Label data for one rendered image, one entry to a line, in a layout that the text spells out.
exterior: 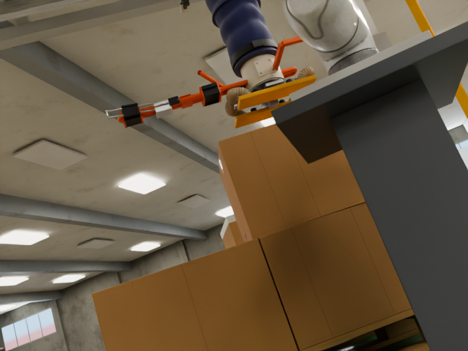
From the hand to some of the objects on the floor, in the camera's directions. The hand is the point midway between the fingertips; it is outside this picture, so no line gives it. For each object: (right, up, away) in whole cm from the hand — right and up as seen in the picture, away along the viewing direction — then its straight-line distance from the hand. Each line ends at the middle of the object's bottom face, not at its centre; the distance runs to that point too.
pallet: (+46, -160, +5) cm, 166 cm away
